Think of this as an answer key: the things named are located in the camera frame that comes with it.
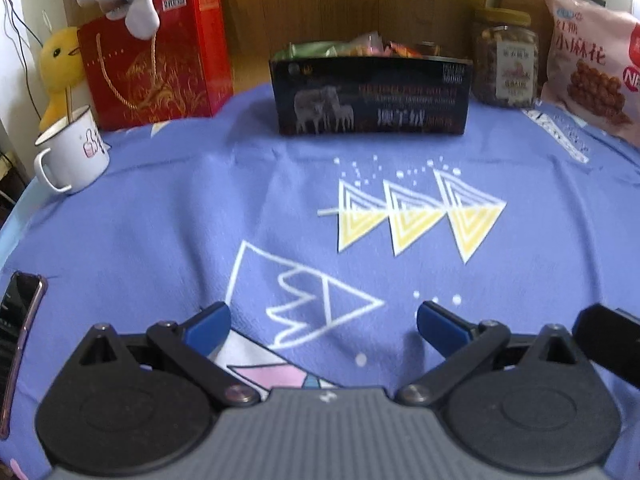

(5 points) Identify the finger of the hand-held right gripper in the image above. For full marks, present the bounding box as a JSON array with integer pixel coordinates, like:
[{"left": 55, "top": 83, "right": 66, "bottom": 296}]
[{"left": 571, "top": 303, "right": 640, "bottom": 385}]

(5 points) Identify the white enamel mug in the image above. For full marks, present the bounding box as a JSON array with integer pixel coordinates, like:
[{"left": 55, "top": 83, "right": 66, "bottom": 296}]
[{"left": 33, "top": 105, "right": 111, "bottom": 195}]

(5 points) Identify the black cable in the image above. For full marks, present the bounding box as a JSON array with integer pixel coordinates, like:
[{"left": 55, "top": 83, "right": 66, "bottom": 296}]
[{"left": 0, "top": 0, "right": 48, "bottom": 68}]

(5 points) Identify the pink snack bag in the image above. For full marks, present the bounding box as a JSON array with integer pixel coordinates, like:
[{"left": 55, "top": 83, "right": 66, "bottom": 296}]
[{"left": 539, "top": 0, "right": 640, "bottom": 148}]

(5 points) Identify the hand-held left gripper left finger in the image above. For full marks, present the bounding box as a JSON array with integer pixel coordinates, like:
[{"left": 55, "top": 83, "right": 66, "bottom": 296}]
[{"left": 75, "top": 302, "right": 262, "bottom": 407}]

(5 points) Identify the clear jar with yellow lid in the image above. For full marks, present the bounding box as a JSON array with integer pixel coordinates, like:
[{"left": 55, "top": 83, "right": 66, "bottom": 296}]
[{"left": 471, "top": 7, "right": 540, "bottom": 108}]

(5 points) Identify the green snack packet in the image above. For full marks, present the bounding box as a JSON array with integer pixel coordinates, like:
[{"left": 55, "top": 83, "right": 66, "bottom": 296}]
[{"left": 274, "top": 41, "right": 346, "bottom": 60}]

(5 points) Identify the yellow duck plush toy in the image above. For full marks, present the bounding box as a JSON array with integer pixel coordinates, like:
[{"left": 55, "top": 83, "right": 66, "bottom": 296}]
[{"left": 37, "top": 26, "right": 87, "bottom": 133}]

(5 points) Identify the blue printed tablecloth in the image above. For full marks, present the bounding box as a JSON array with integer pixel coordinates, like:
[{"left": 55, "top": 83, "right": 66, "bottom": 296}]
[{"left": 0, "top": 82, "right": 640, "bottom": 480}]

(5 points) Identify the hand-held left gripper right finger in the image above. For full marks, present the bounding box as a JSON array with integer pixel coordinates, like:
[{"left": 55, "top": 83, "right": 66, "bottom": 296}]
[{"left": 396, "top": 301, "right": 587, "bottom": 407}]

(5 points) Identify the black smartphone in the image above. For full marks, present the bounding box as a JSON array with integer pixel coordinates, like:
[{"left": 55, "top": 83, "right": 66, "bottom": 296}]
[{"left": 0, "top": 271, "right": 49, "bottom": 442}]

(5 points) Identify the brown wooden panel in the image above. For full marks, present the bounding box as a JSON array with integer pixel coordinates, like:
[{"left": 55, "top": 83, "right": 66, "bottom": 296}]
[{"left": 207, "top": 0, "right": 493, "bottom": 98}]

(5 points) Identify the red gift bag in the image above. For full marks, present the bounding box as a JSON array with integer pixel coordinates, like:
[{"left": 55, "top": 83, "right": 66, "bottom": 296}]
[{"left": 76, "top": 0, "right": 235, "bottom": 132}]

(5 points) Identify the black cardboard box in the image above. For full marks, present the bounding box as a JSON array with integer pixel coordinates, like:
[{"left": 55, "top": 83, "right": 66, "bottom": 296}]
[{"left": 269, "top": 42, "right": 473, "bottom": 137}]

